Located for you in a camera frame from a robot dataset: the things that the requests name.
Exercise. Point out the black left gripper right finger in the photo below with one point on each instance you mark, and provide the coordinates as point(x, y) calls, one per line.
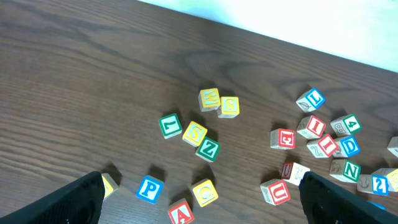
point(324, 202)

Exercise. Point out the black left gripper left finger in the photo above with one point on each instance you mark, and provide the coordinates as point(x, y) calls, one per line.
point(78, 202)

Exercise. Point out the yellow K block left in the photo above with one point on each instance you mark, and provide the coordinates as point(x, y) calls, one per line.
point(110, 186)

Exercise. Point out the green N block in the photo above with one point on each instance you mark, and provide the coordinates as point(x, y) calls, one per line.
point(345, 170)

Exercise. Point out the blue H block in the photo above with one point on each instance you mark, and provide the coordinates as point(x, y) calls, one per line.
point(293, 172)

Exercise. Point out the red U block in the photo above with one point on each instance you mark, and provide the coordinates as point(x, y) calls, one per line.
point(275, 191)

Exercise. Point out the red I block lower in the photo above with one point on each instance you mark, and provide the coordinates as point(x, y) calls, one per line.
point(323, 147)

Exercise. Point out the red i block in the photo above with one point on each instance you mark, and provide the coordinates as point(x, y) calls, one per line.
point(323, 147)
point(311, 127)

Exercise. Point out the blue L block lower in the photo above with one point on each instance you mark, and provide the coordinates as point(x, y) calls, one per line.
point(378, 205)

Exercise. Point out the blue l block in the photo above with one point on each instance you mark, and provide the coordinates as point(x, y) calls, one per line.
point(311, 100)
point(378, 205)

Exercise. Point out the blue 2 block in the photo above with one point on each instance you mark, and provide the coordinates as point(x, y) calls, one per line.
point(373, 184)

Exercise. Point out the blue D block centre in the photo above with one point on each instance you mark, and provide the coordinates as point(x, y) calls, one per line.
point(347, 147)

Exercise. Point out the blue P block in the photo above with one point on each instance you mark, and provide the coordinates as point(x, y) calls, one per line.
point(150, 189)

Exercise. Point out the red I block upper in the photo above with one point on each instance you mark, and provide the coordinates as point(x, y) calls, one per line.
point(311, 127)

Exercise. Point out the red E block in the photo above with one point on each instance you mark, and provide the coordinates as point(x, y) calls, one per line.
point(283, 139)

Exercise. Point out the green 4 block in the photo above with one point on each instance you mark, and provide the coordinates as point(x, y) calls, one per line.
point(346, 125)

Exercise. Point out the red A block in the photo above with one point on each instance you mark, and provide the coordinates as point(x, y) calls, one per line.
point(180, 212)

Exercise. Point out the blue L block top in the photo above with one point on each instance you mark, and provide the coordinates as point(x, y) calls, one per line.
point(311, 100)

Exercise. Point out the green 7 block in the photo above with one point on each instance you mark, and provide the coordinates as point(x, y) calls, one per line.
point(170, 125)

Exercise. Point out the yellow C block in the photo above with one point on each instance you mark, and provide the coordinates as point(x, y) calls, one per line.
point(204, 192)

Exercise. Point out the green Z block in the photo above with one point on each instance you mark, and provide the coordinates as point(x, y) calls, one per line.
point(208, 150)

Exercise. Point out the yellow S block lower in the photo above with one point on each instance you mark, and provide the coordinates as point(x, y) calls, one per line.
point(194, 134)

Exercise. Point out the yellow s block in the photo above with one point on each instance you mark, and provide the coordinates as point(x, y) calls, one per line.
point(194, 134)
point(229, 107)

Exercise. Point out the yellow S block top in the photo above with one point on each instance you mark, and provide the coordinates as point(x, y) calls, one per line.
point(229, 107)

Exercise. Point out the yellow W block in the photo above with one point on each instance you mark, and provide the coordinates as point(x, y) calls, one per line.
point(209, 99)

